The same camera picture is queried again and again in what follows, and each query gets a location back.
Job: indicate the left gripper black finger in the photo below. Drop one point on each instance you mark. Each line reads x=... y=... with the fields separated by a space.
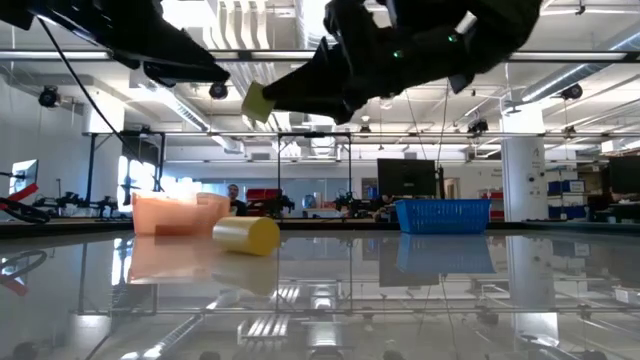
x=195 y=72

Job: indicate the dark monitor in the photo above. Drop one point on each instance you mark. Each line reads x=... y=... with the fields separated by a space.
x=625 y=175

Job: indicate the tilted bright monitor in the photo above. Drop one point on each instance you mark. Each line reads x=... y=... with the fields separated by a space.
x=25 y=175

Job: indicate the black computer monitor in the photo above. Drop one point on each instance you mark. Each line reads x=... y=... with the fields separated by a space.
x=406 y=177

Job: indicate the black hanging screen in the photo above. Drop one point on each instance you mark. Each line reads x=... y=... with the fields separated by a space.
x=142 y=147

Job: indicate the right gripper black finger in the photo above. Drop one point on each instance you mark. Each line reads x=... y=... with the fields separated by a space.
x=315 y=80
x=325 y=110

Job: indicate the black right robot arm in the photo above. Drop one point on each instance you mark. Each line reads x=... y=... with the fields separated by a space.
x=500 y=30

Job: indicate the blue slotted plastic basket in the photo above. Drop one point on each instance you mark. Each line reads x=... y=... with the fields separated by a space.
x=442 y=217

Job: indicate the black hanging round camera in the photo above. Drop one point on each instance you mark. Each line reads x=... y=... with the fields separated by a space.
x=218 y=90
x=571 y=91
x=48 y=96
x=477 y=126

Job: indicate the person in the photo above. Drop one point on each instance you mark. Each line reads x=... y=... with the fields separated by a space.
x=235 y=205

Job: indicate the white pillar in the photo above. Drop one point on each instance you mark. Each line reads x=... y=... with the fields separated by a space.
x=522 y=170

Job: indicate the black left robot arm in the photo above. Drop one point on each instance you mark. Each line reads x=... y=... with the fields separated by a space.
x=50 y=15

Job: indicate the black frame stand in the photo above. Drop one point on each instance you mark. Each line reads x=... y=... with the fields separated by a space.
x=315 y=134

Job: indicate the translucent orange plastic bin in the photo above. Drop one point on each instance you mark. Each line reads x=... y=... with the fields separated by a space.
x=165 y=215

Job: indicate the silver air duct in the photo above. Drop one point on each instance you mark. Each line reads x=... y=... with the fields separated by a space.
x=575 y=75

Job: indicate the blue bin shelf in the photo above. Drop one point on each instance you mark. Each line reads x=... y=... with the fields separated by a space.
x=565 y=187

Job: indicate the black background robot arm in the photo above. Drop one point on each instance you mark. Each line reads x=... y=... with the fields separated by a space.
x=75 y=202
x=357 y=202
x=272 y=205

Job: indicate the red crate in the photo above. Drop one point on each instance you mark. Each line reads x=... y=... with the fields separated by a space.
x=262 y=194

